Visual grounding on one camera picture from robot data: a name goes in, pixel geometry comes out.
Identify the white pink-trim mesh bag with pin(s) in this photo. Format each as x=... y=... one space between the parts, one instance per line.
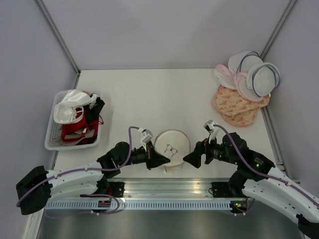
x=225 y=76
x=242 y=88

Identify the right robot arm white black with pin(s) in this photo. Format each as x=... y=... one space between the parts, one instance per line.
x=259 y=178

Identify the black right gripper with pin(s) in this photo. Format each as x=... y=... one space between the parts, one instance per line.
x=201 y=147

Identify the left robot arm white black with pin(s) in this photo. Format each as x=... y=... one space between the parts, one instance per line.
x=106 y=166

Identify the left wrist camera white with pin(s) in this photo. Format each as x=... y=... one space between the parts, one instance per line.
x=146 y=136

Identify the white blue-trim mesh bag front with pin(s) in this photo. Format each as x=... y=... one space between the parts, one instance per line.
x=263 y=78

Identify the aluminium table edge rail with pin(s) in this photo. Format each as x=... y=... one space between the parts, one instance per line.
x=139 y=189

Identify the white slotted cable duct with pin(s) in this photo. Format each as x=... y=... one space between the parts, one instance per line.
x=141 y=205

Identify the orange floral bag lower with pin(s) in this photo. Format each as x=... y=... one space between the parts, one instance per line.
x=243 y=119

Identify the black bra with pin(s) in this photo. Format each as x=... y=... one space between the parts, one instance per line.
x=92 y=114

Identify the right aluminium frame post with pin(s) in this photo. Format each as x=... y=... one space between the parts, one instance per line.
x=278 y=27

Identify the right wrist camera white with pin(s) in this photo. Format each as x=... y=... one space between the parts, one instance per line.
x=211 y=129

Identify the white pink-trim mesh bag right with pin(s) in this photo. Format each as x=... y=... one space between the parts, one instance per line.
x=242 y=88

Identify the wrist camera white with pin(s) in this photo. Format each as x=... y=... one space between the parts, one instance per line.
x=146 y=136
x=211 y=129

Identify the white blue-trim mesh bag rear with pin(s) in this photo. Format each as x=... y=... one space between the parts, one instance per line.
x=243 y=61

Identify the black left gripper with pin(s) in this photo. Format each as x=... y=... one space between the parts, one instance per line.
x=153 y=159

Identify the white blue-trim mesh bag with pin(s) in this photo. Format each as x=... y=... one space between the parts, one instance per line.
x=243 y=61
x=263 y=78

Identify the white plastic basket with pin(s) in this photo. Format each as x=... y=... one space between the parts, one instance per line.
x=54 y=130

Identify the round beige mesh laundry bag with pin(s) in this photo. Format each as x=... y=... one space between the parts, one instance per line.
x=174 y=145

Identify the white pink-trim mesh bag left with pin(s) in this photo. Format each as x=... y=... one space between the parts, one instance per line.
x=225 y=76

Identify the red bra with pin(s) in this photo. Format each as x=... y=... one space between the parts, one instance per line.
x=82 y=126

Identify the left aluminium frame post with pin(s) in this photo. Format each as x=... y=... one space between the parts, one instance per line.
x=57 y=35

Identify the right side aluminium rail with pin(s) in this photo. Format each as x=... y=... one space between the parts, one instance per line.
x=274 y=141

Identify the aluminium frame post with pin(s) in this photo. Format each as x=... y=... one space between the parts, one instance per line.
x=57 y=35
x=278 y=27

